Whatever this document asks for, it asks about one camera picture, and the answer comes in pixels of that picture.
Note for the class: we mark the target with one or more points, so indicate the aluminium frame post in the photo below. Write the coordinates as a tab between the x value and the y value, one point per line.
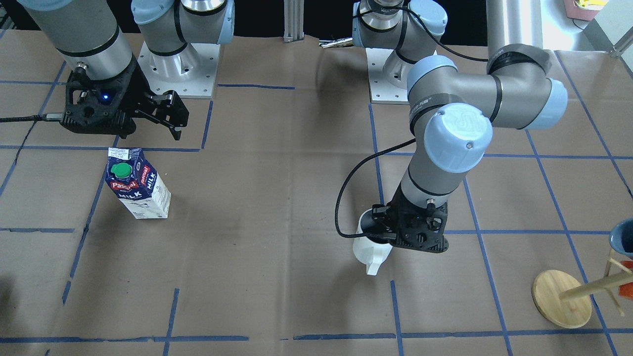
293	14

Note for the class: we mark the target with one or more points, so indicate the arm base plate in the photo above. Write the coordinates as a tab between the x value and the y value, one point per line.
387	75
192	73

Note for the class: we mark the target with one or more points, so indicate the white ceramic mug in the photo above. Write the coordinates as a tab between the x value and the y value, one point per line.
370	253

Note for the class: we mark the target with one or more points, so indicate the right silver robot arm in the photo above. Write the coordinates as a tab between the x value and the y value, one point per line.
86	32

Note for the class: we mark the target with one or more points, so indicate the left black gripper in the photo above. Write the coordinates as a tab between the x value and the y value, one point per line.
377	224

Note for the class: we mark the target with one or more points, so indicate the blue mug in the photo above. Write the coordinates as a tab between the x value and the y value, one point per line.
621	238

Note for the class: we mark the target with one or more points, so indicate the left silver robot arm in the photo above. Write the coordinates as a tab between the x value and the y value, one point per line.
452	114

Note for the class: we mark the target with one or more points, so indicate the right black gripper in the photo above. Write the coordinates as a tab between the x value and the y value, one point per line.
132	94

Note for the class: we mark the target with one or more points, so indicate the wooden mug tree stand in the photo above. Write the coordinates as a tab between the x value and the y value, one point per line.
564	301

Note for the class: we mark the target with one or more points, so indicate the blue white milk carton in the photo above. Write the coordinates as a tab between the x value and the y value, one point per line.
137	184

